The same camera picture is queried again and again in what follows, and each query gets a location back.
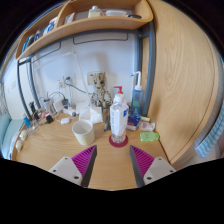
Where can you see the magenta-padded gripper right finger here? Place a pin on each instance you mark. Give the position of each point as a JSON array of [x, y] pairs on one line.
[[158, 168]]

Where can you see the blue striped towel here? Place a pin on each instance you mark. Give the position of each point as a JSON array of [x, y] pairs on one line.
[[210, 140]]

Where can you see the teal pillow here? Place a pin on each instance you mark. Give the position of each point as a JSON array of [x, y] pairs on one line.
[[4, 128]]

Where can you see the white wall socket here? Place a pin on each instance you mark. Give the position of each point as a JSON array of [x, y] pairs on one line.
[[60, 82]]

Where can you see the clear water bottle white cap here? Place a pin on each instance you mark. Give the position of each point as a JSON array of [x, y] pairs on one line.
[[118, 120]]

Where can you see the wrapped round bun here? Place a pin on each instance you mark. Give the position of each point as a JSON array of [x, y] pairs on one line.
[[19, 145], [24, 135]]

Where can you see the wooden shelf unit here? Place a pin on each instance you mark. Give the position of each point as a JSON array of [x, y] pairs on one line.
[[93, 25]]

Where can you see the green packet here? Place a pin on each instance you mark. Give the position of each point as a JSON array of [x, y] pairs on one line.
[[149, 136]]

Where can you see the black cylindrical shaver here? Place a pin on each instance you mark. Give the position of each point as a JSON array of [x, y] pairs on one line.
[[32, 110]]

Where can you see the flat round red coaster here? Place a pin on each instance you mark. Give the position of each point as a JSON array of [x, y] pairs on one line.
[[118, 144]]

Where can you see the white earbuds case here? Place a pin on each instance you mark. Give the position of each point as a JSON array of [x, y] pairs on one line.
[[65, 120]]

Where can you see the white tissue pack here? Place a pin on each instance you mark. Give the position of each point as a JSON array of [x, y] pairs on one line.
[[91, 115]]

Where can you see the white desk lamp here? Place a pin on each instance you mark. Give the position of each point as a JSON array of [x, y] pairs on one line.
[[80, 73]]

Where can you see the black charger block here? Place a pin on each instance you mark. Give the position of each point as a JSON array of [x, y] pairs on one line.
[[65, 102]]

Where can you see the small blue white box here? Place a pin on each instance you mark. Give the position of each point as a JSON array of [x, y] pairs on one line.
[[134, 121]]

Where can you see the pale yellow plastic cup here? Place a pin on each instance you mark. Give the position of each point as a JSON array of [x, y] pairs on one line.
[[83, 133]]

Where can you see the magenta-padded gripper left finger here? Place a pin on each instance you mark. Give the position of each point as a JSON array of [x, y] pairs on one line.
[[66, 168]]

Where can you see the white charger block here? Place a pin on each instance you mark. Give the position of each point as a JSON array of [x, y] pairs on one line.
[[58, 106]]

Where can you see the white power strip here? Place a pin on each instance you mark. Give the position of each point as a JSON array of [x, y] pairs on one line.
[[70, 111]]

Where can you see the grey metal bed frame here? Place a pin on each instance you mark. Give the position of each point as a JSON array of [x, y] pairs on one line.
[[151, 73]]

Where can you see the brown tree figurine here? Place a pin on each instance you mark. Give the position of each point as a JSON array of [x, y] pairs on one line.
[[99, 86]]

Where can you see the pink white packet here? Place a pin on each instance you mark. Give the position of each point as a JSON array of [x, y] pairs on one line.
[[146, 126]]

